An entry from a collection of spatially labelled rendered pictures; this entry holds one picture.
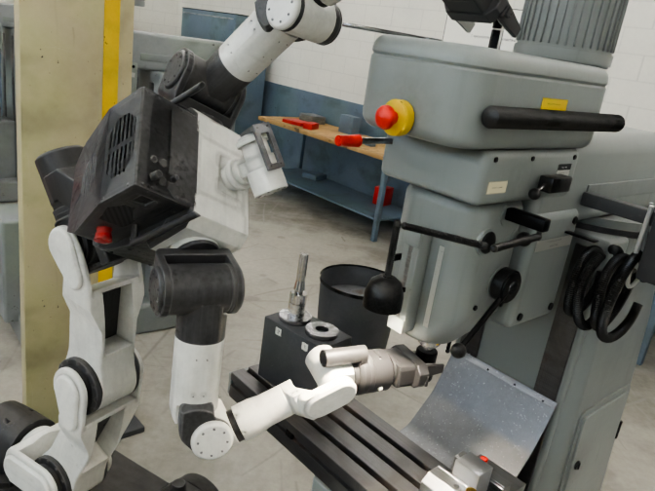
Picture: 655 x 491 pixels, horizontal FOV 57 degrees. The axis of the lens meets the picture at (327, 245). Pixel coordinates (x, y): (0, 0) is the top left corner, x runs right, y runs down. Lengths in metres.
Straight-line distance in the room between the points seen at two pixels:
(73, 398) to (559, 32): 1.30
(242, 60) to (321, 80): 6.73
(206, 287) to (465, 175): 0.49
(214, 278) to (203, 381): 0.19
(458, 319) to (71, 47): 1.84
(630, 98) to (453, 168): 4.59
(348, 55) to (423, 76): 6.59
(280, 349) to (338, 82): 6.21
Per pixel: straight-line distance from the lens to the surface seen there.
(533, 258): 1.32
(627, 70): 5.67
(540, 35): 1.35
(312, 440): 1.56
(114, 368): 1.54
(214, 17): 8.73
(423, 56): 1.03
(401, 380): 1.30
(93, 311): 1.43
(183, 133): 1.15
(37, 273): 2.73
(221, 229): 1.14
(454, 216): 1.15
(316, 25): 1.15
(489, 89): 1.01
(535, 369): 1.67
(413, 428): 1.77
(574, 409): 1.69
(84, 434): 1.61
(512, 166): 1.13
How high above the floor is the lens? 1.87
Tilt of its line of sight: 19 degrees down
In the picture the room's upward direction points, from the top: 9 degrees clockwise
